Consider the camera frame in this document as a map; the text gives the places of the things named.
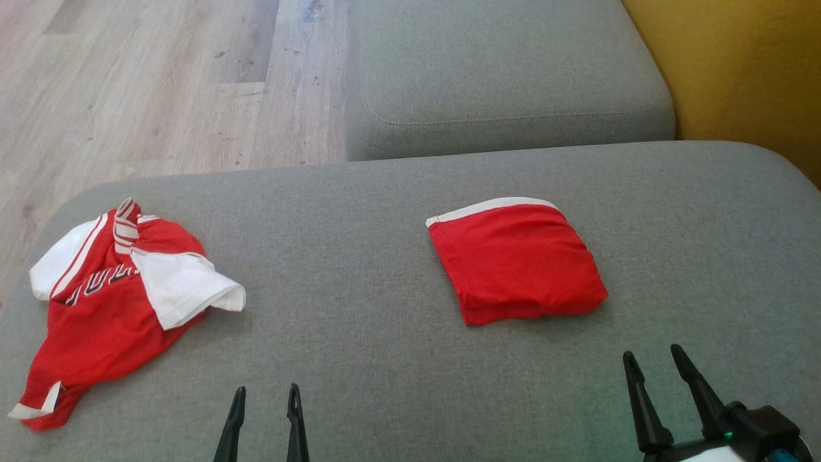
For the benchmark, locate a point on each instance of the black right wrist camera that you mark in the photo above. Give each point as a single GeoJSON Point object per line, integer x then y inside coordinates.
{"type": "Point", "coordinates": [766, 430]}

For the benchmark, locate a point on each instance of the small grey sofa cushion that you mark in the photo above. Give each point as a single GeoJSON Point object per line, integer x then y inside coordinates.
{"type": "Point", "coordinates": [507, 64]}

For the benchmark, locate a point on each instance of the red white basketball jersey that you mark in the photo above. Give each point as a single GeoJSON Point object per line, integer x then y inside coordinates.
{"type": "Point", "coordinates": [96, 333]}

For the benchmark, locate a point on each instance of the red shorts with white stripe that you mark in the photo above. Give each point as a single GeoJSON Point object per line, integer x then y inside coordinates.
{"type": "Point", "coordinates": [519, 269]}

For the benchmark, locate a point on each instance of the large grey sofa seat cushion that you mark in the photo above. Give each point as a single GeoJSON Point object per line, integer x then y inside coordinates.
{"type": "Point", "coordinates": [385, 359]}

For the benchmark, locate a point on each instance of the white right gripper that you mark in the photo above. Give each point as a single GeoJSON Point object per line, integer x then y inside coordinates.
{"type": "Point", "coordinates": [693, 452]}

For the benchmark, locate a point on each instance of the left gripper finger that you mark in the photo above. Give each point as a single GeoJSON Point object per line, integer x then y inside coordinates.
{"type": "Point", "coordinates": [296, 436]}
{"type": "Point", "coordinates": [231, 436]}

